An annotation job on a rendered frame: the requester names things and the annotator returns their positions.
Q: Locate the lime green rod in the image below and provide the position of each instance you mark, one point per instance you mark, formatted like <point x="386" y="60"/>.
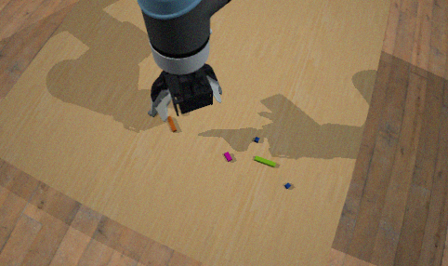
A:
<point x="264" y="161"/>

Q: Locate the orange rod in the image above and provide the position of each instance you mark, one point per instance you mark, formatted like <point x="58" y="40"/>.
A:
<point x="171" y="123"/>

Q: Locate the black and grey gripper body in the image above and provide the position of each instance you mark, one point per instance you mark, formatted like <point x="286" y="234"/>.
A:
<point x="190" y="100"/>

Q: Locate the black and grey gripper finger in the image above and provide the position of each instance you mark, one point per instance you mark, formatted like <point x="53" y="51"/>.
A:
<point x="213" y="81"/>
<point x="160" y="98"/>

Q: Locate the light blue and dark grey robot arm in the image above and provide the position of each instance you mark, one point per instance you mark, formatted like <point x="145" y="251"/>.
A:
<point x="179" y="29"/>

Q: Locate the magenta rod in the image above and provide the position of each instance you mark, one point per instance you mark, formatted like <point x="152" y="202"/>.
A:
<point x="228" y="157"/>

